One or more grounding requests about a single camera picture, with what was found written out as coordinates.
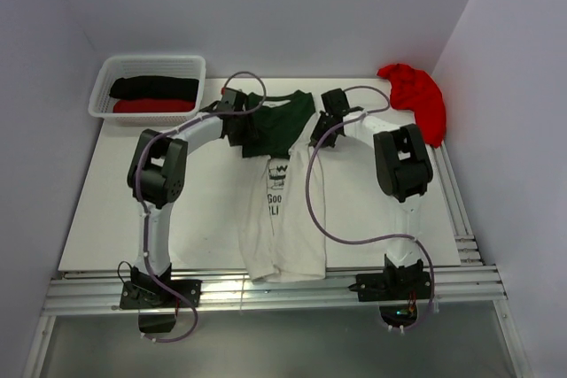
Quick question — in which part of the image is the white and green t shirt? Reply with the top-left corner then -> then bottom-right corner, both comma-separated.
237,90 -> 326,282

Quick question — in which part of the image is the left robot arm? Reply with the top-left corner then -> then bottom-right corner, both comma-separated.
127,88 -> 257,306

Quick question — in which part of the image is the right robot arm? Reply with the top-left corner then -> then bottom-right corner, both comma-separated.
305,89 -> 433,298

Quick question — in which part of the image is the crumpled red t shirt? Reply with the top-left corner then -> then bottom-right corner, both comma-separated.
377,63 -> 447,148

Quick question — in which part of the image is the rolled black t shirt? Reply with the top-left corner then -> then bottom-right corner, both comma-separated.
109,76 -> 199,101

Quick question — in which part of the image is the rolled red t shirt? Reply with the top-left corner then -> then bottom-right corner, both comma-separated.
113,98 -> 196,114

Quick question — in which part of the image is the white plastic basket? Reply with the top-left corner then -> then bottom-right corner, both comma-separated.
88,54 -> 206,126

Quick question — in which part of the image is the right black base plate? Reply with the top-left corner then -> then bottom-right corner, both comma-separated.
348,270 -> 433,302

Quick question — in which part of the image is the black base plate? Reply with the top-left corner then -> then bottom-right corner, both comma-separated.
119,280 -> 202,310
348,270 -> 433,302

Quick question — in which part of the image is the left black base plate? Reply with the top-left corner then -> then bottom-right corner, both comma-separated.
119,280 -> 202,310

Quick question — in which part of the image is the aluminium frame rail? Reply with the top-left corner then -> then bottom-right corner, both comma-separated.
24,149 -> 532,377

